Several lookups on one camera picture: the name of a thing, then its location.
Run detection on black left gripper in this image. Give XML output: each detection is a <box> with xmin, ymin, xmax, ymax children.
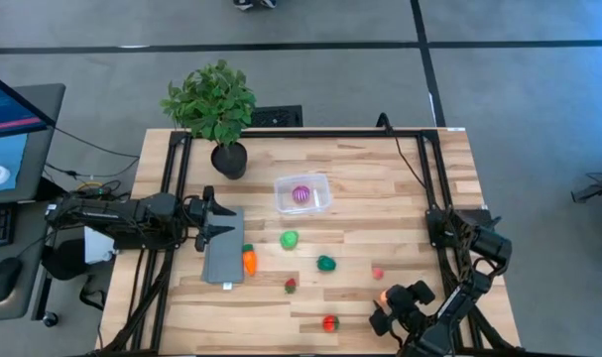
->
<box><xmin>181</xmin><ymin>184</ymin><xmax>238</xmax><ymax>253</ymax></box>

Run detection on black stand base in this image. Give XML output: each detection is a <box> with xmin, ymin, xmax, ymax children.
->
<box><xmin>570</xmin><ymin>171</ymin><xmax>602</xmax><ymax>204</ymax></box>

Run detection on grey folded cloth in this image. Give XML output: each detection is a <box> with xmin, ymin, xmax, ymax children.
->
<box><xmin>201</xmin><ymin>205</ymin><xmax>246</xmax><ymax>291</ymax></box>

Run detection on grey side desk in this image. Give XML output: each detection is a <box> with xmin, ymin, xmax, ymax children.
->
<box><xmin>0</xmin><ymin>200</ymin><xmax>57</xmax><ymax>323</ymax></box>

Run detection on light green toy pepper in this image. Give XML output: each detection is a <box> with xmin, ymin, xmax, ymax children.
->
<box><xmin>279</xmin><ymin>230</ymin><xmax>301</xmax><ymax>251</ymax></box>

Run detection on black perforated grille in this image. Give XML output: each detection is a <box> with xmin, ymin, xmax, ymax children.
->
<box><xmin>250</xmin><ymin>104</ymin><xmax>304</xmax><ymax>129</ymax></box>

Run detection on person's feet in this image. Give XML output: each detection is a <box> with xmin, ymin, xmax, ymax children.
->
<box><xmin>232</xmin><ymin>0</ymin><xmax>278</xmax><ymax>11</ymax></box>

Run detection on black round stool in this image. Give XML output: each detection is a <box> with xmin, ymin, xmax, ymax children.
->
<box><xmin>41</xmin><ymin>238</ymin><xmax>88</xmax><ymax>282</ymax></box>

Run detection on clear plastic tupperware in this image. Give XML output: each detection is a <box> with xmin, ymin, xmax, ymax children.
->
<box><xmin>273</xmin><ymin>172</ymin><xmax>333</xmax><ymax>216</ymax></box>

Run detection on green potted plant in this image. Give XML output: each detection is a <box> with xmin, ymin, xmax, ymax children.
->
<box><xmin>160</xmin><ymin>59</ymin><xmax>258</xmax><ymax>180</ymax></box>

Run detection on white box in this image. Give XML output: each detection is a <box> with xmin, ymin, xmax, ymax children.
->
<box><xmin>83</xmin><ymin>225</ymin><xmax>117</xmax><ymax>265</ymax></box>

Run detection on orange toy carrot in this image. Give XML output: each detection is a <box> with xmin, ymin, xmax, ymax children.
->
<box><xmin>241</xmin><ymin>243</ymin><xmax>259</xmax><ymax>277</ymax></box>

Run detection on black computer mouse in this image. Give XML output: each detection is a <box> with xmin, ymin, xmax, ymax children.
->
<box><xmin>0</xmin><ymin>256</ymin><xmax>24</xmax><ymax>303</ymax></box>

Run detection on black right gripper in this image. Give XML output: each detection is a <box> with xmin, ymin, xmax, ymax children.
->
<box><xmin>368</xmin><ymin>280</ymin><xmax>436</xmax><ymax>339</ymax></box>

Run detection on computer monitor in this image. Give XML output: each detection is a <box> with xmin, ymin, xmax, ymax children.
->
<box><xmin>0</xmin><ymin>66</ymin><xmax>67</xmax><ymax>205</ymax></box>

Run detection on thin black monitor cable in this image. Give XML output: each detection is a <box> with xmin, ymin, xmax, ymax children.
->
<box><xmin>45</xmin><ymin>158</ymin><xmax>141</xmax><ymax>180</ymax></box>
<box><xmin>50</xmin><ymin>126</ymin><xmax>141</xmax><ymax>160</ymax></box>

